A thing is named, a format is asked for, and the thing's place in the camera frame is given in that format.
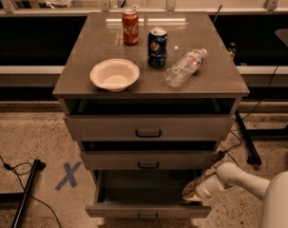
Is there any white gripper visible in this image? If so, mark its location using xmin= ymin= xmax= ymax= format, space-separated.
xmin=182 ymin=174 xmax=225 ymax=202

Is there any grey bottom drawer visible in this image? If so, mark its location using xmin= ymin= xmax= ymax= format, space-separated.
xmin=86 ymin=169 xmax=211 ymax=220

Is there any grey drawer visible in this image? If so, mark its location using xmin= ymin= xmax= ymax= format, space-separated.
xmin=80 ymin=151 xmax=217 ymax=170
xmin=86 ymin=169 xmax=211 ymax=220
xmin=65 ymin=114 xmax=235 ymax=142

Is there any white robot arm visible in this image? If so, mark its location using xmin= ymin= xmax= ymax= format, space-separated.
xmin=182 ymin=162 xmax=288 ymax=228

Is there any grey middle drawer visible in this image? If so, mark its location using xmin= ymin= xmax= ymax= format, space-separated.
xmin=80 ymin=151 xmax=217 ymax=170

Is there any grey drawer cabinet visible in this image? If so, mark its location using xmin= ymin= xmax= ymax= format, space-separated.
xmin=52 ymin=11 xmax=250 ymax=182

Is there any grey top drawer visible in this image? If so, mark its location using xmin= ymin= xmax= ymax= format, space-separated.
xmin=65 ymin=114 xmax=235 ymax=142

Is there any black stand leg right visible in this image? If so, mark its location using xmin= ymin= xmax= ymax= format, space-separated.
xmin=235 ymin=111 xmax=288 ymax=165

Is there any black stand leg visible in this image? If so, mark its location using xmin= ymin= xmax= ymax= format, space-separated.
xmin=0 ymin=159 xmax=46 ymax=228
xmin=235 ymin=111 xmax=288 ymax=165

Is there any blue tape cross mark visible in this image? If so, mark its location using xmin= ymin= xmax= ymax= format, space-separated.
xmin=55 ymin=161 xmax=82 ymax=191

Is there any clear plastic water bottle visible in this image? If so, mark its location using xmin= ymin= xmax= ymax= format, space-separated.
xmin=164 ymin=48 xmax=207 ymax=87

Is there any white paper bowl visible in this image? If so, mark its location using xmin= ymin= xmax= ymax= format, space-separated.
xmin=89 ymin=59 xmax=140 ymax=92

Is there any blue pepsi can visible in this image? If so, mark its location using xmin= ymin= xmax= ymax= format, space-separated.
xmin=147 ymin=28 xmax=168 ymax=69

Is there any black stand leg left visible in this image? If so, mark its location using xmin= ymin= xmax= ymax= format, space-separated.
xmin=0 ymin=159 xmax=46 ymax=228

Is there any red cola can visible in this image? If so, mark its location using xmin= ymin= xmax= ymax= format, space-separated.
xmin=122 ymin=9 xmax=139 ymax=45

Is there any black floor cable left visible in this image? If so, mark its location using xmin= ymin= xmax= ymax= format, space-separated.
xmin=0 ymin=145 xmax=63 ymax=228

